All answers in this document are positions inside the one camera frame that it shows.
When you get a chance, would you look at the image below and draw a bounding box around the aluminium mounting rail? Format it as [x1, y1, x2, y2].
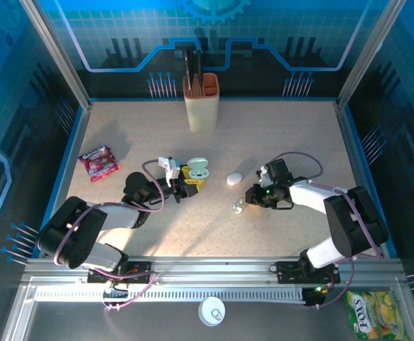
[20, 256, 405, 285]

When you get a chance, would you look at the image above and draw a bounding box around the white slotted cable duct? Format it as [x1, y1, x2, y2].
[32, 286, 307, 303]

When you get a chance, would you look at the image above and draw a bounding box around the mint green earbud charging case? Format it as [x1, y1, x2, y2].
[186, 156, 211, 180]

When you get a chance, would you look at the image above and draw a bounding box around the beige utensil holder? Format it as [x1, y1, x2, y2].
[182, 72, 221, 133]

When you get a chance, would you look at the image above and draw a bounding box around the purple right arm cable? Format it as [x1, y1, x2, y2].
[268, 151, 380, 310]

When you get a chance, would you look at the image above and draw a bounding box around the white pull-tab can lid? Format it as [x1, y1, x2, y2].
[197, 297, 226, 327]

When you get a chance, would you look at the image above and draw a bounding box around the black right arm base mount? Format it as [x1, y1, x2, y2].
[276, 261, 341, 285]

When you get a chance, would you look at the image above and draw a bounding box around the aluminium frame post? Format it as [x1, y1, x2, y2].
[18, 0, 93, 109]
[336, 0, 406, 111]

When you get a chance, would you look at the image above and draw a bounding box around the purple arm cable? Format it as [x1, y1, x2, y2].
[268, 151, 380, 310]
[52, 159, 167, 312]

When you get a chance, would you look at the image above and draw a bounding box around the purple candy bag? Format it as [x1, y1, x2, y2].
[77, 144, 121, 183]

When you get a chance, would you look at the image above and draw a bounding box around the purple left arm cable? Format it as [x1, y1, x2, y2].
[52, 159, 167, 312]

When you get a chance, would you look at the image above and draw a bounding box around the black knife handle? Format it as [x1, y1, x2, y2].
[195, 50, 205, 90]
[183, 48, 194, 97]

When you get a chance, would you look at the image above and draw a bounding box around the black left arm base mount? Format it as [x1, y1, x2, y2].
[87, 261, 153, 284]

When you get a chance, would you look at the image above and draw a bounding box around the yellow green candy bag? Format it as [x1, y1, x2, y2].
[344, 289, 412, 341]

